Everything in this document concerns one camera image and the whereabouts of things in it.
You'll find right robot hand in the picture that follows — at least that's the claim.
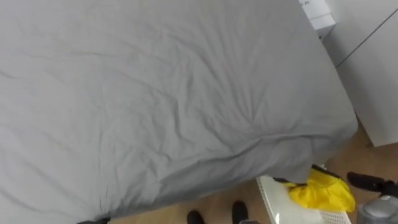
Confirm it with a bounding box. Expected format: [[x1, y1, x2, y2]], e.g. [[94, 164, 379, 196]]
[[346, 171, 398, 198]]

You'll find yellow cloth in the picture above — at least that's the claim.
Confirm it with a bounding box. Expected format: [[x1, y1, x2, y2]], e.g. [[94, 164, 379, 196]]
[[273, 164, 356, 213]]

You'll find white laundry basket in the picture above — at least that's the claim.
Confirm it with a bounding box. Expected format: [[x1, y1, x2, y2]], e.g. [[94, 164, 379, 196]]
[[256, 164, 353, 224]]

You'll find white cabinet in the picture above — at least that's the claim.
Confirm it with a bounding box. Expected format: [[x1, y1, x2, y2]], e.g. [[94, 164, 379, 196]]
[[322, 0, 398, 147]]

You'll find white box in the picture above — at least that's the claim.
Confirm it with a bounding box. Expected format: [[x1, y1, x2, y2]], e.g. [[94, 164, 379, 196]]
[[298, 0, 336, 39]]

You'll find grey bed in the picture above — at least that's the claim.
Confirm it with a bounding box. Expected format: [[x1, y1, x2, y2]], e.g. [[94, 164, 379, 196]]
[[0, 0, 359, 224]]

